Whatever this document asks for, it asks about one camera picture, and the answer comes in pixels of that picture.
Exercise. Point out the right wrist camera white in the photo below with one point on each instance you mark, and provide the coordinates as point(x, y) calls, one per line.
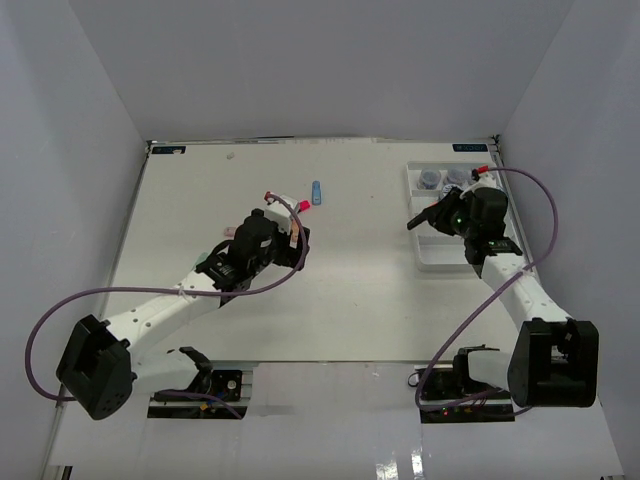
point(481, 177)

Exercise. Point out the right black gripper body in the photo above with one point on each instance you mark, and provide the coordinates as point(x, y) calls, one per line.
point(459, 223)

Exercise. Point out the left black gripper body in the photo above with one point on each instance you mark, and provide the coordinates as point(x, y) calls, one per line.
point(276, 253)

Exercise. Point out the clear jar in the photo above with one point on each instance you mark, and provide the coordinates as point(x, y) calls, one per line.
point(456, 176)

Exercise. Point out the blue label sticker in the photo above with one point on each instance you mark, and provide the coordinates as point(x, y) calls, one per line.
point(168, 150)
point(469, 147)

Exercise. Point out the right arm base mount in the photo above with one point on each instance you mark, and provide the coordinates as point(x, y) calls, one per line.
point(443, 388)

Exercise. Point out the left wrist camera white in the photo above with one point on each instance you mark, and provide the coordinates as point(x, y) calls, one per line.
point(279, 211)

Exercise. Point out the left blue label sticker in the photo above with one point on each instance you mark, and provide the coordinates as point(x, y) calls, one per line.
point(168, 150)

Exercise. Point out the right blue label sticker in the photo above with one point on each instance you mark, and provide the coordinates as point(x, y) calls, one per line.
point(469, 147)

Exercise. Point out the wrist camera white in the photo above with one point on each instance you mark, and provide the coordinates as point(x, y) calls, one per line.
point(481, 177)
point(279, 211)

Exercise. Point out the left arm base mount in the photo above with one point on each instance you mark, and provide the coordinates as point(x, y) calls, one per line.
point(225, 387)

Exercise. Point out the white compartment tray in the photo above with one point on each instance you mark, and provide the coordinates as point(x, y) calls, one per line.
point(435, 252)

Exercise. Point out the pink cap black highlighter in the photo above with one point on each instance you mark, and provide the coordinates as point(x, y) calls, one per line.
point(304, 206)

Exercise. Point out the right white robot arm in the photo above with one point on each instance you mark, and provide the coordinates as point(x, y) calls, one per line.
point(554, 360)

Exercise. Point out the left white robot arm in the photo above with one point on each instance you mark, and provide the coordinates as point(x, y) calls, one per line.
point(106, 361)

